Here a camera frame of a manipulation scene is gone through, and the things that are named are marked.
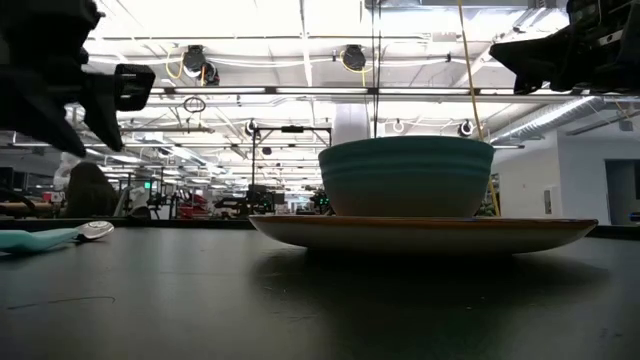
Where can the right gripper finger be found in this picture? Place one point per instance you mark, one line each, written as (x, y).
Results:
(540, 55)
(545, 83)

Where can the red plate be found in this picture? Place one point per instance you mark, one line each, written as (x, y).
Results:
(425, 237)

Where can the black gantry frame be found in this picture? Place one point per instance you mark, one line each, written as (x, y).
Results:
(292, 129)

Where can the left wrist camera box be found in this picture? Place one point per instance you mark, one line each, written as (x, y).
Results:
(135, 87)

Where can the green bowl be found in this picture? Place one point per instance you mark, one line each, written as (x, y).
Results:
(405, 175)

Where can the person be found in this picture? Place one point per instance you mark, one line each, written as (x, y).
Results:
(90, 195)

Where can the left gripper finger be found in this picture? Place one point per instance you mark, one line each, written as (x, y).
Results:
(105, 110)
(45, 110)

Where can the potted succulent plant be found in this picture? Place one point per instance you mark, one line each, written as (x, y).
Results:
(484, 210)

